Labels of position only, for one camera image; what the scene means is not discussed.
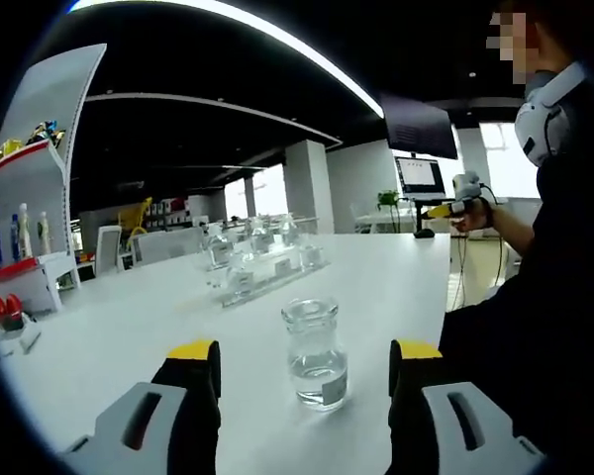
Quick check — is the white drink bottle green label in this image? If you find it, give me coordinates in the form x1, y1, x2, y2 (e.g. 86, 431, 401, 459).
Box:
37, 211, 51, 256

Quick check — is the yellow shopping cart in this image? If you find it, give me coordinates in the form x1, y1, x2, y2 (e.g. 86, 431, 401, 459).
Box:
117, 196, 153, 238

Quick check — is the dark wall monitor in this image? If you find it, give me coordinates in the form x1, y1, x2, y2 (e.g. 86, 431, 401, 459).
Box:
379, 93, 460, 160

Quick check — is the laptop screen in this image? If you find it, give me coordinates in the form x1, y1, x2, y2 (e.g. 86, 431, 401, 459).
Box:
394, 155, 447, 202

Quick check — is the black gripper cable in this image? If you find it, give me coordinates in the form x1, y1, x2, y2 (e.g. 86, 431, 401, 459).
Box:
477, 181, 507, 288

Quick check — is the clear acrylic reagent rack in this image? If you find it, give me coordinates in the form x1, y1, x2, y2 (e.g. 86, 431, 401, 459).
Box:
197, 222, 332, 309

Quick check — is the curved ceiling light strip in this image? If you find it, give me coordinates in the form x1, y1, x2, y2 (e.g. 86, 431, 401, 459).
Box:
66, 0, 385, 119

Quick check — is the person's head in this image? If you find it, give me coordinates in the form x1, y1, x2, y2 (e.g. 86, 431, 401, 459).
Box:
484, 0, 583, 90

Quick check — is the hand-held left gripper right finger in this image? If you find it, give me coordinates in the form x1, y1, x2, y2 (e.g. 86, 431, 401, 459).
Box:
388, 338, 545, 475

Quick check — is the white display shelf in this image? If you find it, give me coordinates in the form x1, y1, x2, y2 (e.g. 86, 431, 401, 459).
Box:
0, 43, 108, 318

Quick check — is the background display shelving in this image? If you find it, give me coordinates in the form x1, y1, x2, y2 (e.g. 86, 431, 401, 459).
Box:
146, 196, 214, 229

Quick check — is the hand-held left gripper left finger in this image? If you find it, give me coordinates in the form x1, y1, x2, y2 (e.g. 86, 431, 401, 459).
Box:
58, 338, 223, 475

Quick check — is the white office chair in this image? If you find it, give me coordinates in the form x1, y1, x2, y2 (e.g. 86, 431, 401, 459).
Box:
94, 225, 124, 276
128, 226, 207, 266

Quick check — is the white wearable device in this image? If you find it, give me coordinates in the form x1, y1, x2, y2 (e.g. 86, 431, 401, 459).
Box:
513, 61, 588, 167

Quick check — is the green potted plant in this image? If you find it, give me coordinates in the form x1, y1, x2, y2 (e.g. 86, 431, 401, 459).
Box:
375, 190, 401, 234

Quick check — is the pile of colourful snack packets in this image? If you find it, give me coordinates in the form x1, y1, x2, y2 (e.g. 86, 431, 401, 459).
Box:
0, 118, 66, 167

